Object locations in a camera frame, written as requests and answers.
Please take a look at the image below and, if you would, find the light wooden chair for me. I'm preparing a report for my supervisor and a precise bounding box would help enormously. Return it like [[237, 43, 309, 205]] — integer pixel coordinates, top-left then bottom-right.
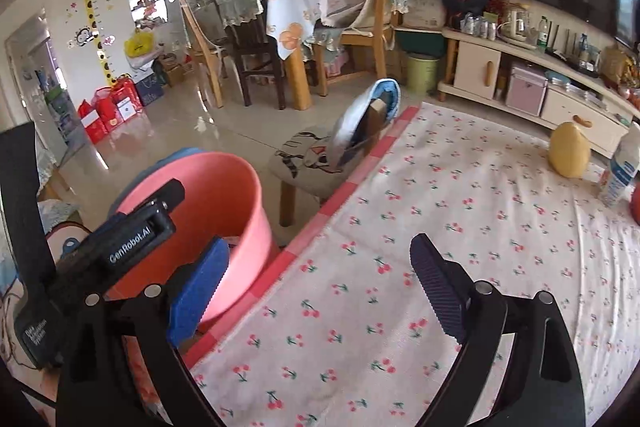
[[180, 0, 228, 108]]

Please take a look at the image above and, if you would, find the stool with cartoon cushion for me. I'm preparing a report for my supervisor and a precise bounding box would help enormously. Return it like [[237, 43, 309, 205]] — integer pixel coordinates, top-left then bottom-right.
[[269, 127, 351, 228]]

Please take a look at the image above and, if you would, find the row of small grey bottles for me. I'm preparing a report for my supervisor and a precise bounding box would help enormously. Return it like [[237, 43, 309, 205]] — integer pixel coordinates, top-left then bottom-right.
[[460, 13, 498, 40]]

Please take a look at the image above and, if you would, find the white sack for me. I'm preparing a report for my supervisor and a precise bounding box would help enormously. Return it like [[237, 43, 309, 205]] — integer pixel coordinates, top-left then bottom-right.
[[400, 0, 447, 28]]

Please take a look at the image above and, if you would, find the white plastic milk bottle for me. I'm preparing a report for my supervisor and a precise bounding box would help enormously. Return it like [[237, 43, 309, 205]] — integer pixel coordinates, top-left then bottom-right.
[[597, 123, 640, 208]]

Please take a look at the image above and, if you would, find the white electric kettle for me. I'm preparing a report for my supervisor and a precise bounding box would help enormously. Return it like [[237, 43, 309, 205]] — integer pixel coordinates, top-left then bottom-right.
[[500, 4, 533, 44]]

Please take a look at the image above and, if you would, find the pink plastic bucket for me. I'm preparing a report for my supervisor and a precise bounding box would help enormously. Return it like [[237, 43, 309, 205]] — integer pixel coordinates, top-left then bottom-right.
[[107, 151, 275, 325]]

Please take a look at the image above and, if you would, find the dining table orange print cloth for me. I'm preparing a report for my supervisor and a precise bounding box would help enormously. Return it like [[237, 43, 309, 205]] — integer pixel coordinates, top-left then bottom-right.
[[265, 0, 323, 110]]

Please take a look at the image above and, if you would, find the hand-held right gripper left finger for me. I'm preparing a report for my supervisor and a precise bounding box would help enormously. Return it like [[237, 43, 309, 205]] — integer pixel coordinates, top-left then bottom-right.
[[55, 237, 231, 427]]

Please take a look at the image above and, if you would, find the cream television cabinet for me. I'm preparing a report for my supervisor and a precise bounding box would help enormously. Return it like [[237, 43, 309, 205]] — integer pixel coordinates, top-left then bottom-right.
[[437, 27, 640, 160]]

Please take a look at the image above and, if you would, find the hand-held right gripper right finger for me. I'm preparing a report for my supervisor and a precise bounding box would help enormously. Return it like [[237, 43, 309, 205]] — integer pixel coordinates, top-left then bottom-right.
[[410, 233, 586, 427]]

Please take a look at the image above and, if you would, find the cherry print tablecloth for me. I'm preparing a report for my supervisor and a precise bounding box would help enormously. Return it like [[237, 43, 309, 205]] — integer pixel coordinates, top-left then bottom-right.
[[135, 102, 640, 427]]

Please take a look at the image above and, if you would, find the golden ornament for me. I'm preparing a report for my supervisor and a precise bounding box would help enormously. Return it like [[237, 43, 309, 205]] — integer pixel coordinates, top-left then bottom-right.
[[600, 47, 633, 88]]

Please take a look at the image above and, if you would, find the yellow plastic bag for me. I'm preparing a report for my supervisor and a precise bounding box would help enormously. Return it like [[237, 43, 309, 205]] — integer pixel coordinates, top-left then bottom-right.
[[125, 29, 156, 58]]

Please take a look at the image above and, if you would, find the green waste bin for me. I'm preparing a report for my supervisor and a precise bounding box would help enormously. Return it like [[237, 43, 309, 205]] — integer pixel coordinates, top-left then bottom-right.
[[405, 53, 441, 96]]

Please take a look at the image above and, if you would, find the yellow pear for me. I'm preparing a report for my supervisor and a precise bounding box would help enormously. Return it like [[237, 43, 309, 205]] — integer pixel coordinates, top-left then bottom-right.
[[547, 121, 592, 178]]

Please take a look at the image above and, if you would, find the pink storage box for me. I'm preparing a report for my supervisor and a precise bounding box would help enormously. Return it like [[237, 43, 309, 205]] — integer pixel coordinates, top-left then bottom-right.
[[505, 62, 548, 116]]

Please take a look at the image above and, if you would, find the giraffe wall sticker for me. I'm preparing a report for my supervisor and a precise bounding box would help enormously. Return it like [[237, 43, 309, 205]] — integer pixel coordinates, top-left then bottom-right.
[[75, 0, 121, 90]]

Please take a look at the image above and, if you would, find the red gift bag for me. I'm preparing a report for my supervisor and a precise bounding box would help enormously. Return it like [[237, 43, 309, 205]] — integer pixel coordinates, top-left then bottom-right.
[[77, 99, 108, 144], [111, 79, 143, 120]]

